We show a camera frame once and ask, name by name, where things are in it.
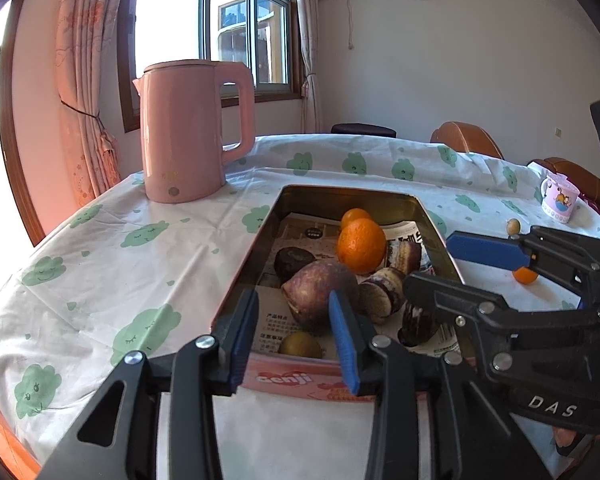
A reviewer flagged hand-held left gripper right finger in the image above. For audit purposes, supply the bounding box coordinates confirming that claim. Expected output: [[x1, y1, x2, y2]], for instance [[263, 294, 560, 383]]
[[328, 290, 546, 480]]

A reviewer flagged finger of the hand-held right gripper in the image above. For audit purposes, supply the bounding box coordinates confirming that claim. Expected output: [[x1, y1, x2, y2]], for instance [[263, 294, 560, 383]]
[[404, 272, 581, 371], [447, 226, 600, 311]]

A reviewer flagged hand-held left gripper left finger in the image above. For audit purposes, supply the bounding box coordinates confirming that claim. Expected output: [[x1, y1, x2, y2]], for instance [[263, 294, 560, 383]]
[[37, 289, 261, 480]]

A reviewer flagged cut mangosteen piece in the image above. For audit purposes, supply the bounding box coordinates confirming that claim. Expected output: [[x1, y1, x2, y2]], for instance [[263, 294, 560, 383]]
[[358, 267, 406, 323], [399, 302, 438, 347]]

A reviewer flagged olive brown round fruit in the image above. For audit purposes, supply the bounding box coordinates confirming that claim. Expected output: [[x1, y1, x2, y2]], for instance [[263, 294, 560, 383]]
[[278, 331, 324, 360]]

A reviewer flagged purple brown passion fruit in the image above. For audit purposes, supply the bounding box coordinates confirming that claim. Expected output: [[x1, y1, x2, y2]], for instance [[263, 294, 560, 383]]
[[281, 260, 360, 333]]

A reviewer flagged rectangular metal tin box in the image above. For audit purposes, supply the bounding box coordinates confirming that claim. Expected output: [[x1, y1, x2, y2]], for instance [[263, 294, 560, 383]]
[[210, 184, 476, 403]]

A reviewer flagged large orange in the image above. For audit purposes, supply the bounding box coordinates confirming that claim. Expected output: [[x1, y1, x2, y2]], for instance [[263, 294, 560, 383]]
[[336, 217, 387, 270]]

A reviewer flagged person's right hand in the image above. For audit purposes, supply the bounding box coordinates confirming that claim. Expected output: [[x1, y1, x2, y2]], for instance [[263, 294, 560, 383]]
[[555, 427, 588, 457]]

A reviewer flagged wrapped chocolate cake snack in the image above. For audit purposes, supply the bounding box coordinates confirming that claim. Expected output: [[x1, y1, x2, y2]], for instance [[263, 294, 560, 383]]
[[385, 240, 423, 276]]

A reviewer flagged pink cartoon cup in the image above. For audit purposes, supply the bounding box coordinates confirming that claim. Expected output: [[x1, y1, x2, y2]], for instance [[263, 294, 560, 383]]
[[540, 172, 581, 224]]

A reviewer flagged dark purple round fruit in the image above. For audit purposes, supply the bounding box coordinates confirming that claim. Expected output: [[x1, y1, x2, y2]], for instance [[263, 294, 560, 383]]
[[274, 246, 317, 283]]

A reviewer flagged brown leather chair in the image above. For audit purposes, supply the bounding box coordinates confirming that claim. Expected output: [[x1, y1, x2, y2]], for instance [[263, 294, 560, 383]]
[[430, 121, 505, 161]]

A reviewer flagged printed paper sheet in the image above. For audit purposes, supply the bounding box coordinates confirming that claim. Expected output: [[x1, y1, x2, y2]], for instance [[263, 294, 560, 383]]
[[252, 211, 461, 361]]

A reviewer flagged brown leather sofa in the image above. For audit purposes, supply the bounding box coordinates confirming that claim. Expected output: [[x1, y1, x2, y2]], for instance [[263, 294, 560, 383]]
[[527, 157, 600, 206]]

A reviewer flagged white tablecloth green cloud print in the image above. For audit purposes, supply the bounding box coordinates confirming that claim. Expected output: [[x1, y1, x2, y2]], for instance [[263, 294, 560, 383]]
[[0, 132, 600, 480]]

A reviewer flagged dark round stool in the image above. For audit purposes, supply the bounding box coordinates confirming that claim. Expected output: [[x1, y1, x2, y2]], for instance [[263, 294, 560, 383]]
[[330, 123, 397, 139]]

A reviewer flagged pink electric kettle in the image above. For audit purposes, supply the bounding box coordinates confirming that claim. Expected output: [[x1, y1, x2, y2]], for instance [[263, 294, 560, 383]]
[[132, 59, 257, 205]]

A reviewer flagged dark curtain tieback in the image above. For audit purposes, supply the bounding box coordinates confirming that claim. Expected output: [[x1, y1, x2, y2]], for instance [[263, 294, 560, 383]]
[[60, 97, 122, 171]]

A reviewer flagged pale beige curtain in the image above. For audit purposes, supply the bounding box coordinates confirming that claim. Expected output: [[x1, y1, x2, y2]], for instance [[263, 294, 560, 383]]
[[292, 0, 326, 133]]

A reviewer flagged sliding glass window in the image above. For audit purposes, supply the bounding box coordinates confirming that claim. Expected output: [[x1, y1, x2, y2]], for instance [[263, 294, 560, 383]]
[[117, 0, 301, 133]]

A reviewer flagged pink floral curtain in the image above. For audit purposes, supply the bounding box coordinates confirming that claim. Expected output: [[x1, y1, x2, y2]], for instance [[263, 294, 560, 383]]
[[55, 0, 141, 208]]

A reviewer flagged wooden window frame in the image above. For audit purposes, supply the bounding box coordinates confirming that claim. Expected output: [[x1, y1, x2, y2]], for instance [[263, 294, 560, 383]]
[[0, 0, 47, 247]]

